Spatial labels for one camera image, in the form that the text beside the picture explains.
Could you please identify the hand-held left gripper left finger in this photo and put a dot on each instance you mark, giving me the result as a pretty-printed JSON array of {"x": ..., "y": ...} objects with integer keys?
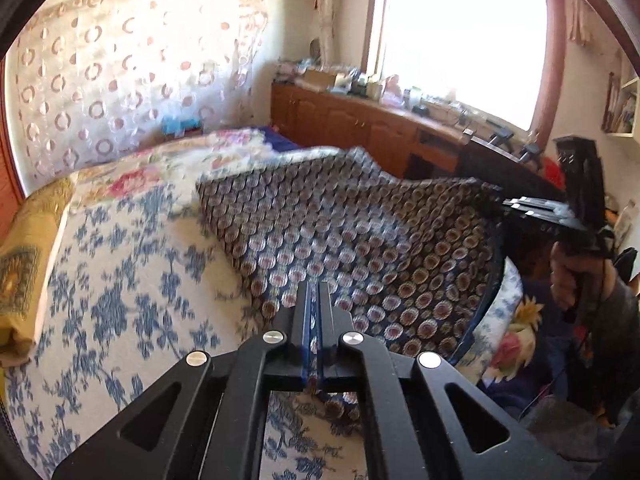
[{"x": 304, "y": 320}]

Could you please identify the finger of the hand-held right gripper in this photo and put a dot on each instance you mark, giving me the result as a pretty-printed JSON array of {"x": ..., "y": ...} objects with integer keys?
[{"x": 545, "y": 216}]

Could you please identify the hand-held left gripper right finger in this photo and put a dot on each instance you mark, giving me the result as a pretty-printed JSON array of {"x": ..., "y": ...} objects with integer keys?
[{"x": 324, "y": 320}]

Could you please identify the person's right hand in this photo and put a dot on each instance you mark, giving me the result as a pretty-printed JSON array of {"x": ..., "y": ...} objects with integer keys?
[{"x": 565, "y": 275}]

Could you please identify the bright window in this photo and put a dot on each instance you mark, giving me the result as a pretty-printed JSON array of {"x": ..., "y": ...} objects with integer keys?
[{"x": 450, "y": 35}]

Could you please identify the cardboard box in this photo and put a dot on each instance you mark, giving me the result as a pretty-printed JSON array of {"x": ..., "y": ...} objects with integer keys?
[{"x": 320, "y": 78}]

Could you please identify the beige window curtain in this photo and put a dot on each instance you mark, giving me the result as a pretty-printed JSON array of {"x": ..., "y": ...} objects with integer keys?
[{"x": 330, "y": 10}]

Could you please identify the blue floral bedsheet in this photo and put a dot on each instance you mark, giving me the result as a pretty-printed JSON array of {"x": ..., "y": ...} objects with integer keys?
[{"x": 125, "y": 280}]

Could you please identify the circle-patterned lace curtain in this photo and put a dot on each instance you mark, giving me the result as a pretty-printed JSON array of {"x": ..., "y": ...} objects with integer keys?
[{"x": 125, "y": 75}]

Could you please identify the yellow patterned pillow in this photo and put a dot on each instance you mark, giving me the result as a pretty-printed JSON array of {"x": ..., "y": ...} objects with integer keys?
[{"x": 30, "y": 270}]

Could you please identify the wooden slatted panel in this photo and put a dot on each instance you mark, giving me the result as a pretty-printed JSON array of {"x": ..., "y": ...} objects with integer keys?
[{"x": 7, "y": 135}]

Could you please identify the person's dark clothing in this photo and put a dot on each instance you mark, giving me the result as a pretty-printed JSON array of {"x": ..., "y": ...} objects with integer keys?
[{"x": 550, "y": 360}]

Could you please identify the wooden cabinet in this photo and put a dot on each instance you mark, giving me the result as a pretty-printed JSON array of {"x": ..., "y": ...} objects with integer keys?
[{"x": 340, "y": 120}]

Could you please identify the teal box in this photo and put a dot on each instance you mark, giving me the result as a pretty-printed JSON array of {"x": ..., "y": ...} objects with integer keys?
[{"x": 180, "y": 127}]

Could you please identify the navy medallion-print satin garment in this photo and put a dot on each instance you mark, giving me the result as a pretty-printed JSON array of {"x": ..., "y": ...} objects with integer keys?
[{"x": 350, "y": 240}]

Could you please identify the white wall shelf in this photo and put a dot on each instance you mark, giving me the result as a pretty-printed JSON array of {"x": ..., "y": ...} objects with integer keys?
[{"x": 622, "y": 105}]

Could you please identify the assorted clutter on cabinet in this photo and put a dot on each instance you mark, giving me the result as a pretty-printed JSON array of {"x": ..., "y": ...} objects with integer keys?
[{"x": 380, "y": 87}]

